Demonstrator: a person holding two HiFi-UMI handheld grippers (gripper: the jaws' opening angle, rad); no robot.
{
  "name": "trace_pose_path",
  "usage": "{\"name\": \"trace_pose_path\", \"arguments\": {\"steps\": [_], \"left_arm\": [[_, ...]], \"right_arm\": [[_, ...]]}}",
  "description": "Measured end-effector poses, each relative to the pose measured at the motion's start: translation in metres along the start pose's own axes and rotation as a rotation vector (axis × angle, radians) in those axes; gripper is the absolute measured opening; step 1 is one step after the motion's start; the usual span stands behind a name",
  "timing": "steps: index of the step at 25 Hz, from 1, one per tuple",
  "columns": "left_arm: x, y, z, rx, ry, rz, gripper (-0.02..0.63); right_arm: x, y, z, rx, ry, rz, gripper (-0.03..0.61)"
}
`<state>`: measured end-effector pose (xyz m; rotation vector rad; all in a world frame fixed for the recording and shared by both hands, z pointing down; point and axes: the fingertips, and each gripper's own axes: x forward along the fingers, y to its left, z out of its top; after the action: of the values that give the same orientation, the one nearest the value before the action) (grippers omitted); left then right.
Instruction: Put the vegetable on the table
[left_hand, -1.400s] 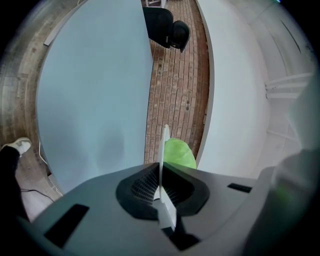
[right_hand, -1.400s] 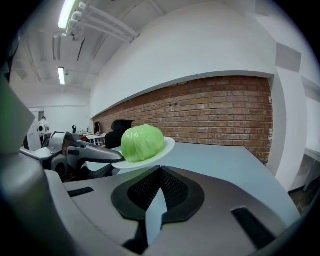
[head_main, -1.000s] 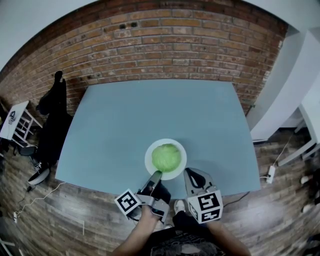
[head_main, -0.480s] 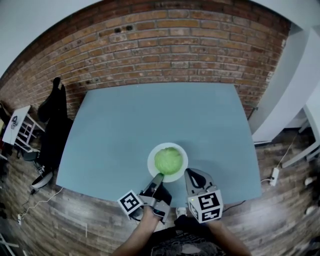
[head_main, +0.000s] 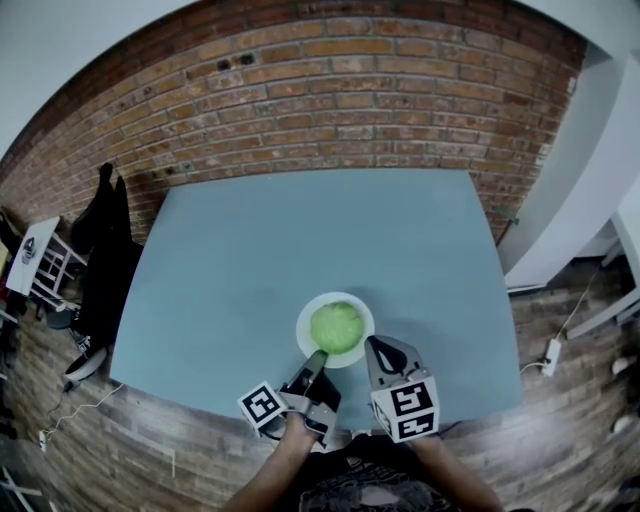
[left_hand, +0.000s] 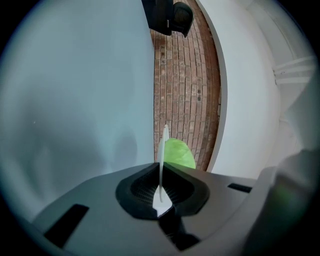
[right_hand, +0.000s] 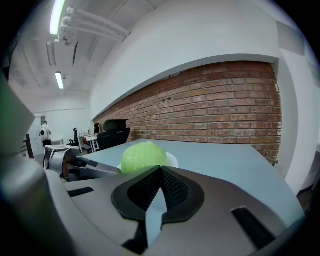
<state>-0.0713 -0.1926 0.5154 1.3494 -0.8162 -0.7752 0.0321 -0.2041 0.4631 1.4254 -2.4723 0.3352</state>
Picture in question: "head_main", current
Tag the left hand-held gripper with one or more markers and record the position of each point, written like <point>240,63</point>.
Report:
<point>260,405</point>

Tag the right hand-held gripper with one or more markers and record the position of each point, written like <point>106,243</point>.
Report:
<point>412,405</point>

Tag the white round plate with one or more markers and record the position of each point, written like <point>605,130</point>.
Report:
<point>304,330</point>

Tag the green round object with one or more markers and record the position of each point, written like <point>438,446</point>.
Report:
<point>337,327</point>

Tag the person's left forearm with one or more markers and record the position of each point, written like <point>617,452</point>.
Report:
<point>280,465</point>

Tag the person's right forearm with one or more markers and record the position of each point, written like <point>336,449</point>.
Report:
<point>450,475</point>

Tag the person's black patterned shirt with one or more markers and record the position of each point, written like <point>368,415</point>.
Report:
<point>370,485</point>

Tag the white power strip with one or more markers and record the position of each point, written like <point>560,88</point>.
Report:
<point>551,357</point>

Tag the white round base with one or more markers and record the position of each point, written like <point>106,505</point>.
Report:
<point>87,364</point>

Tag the black hanging coat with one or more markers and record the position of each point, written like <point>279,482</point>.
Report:
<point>107,250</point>

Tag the grey round stool seat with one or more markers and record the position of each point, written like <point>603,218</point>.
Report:
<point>61,320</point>

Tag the small white side table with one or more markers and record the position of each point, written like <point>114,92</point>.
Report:
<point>42,240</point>

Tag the black and white device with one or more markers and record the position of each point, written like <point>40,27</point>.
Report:
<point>29,250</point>

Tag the white crossed floor sticks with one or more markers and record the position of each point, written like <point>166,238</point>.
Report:
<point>20,485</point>

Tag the white frame chair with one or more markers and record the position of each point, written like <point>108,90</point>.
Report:
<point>55,270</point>

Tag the white wall plug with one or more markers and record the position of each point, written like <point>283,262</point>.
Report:
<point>43,440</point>

